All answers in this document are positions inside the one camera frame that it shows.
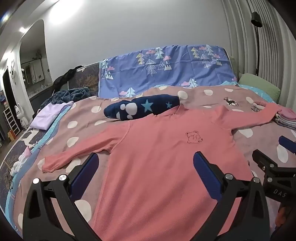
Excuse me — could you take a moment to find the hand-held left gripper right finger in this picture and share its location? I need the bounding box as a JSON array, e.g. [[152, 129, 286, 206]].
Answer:
[[193, 151, 271, 241]]

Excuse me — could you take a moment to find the black floor lamp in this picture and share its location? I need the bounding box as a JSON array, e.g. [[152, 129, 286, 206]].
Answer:
[[251, 11, 263, 77]]

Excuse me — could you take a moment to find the padded headboard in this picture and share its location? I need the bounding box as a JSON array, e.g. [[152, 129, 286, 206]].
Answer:
[[69, 62, 100, 98]]

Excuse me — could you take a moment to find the dark blue fluffy blanket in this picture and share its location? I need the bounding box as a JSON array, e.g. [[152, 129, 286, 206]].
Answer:
[[40, 87, 92, 109]]

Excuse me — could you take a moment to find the blue tree print sheet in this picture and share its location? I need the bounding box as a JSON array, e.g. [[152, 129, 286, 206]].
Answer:
[[98, 45, 238, 98]]

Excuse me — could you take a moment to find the folded grey striped garment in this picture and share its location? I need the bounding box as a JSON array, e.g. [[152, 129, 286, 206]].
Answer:
[[274, 117, 296, 130]]

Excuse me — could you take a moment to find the folded pink garment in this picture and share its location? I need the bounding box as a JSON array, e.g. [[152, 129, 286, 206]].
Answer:
[[275, 105, 296, 120]]

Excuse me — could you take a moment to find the white plush toy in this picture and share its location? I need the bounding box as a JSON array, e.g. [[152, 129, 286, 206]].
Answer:
[[9, 148, 31, 176]]

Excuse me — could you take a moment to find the white ladder shelf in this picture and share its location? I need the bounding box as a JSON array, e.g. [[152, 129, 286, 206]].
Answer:
[[2, 107, 20, 137]]

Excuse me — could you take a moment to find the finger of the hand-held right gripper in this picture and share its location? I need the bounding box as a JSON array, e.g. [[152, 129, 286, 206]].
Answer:
[[252, 150, 286, 179], [278, 136, 296, 154]]

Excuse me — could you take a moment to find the white bear wall decoration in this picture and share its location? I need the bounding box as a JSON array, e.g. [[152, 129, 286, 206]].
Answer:
[[9, 60, 17, 85]]

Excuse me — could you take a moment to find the lavender folded cloth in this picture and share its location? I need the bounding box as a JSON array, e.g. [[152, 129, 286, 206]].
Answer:
[[30, 101, 74, 130]]

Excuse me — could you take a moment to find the pink sweater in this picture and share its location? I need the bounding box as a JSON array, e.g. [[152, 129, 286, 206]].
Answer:
[[42, 103, 284, 241]]

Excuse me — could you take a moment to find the white cat figurine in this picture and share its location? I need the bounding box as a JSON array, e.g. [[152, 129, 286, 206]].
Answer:
[[14, 104, 29, 129]]

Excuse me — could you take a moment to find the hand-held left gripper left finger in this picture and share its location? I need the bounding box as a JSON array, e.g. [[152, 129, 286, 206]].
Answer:
[[22, 152, 102, 241]]

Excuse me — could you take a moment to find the green pillow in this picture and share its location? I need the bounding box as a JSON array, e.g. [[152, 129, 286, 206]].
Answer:
[[238, 73, 281, 102]]

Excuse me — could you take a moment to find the navy star print cushion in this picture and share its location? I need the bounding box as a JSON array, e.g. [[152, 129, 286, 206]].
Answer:
[[104, 94, 181, 121]]

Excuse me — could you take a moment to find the pink polka dot blanket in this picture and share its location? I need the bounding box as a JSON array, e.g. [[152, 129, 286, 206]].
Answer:
[[14, 85, 296, 241]]

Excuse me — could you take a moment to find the black garment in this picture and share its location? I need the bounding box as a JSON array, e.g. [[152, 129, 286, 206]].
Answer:
[[52, 65, 84, 93]]

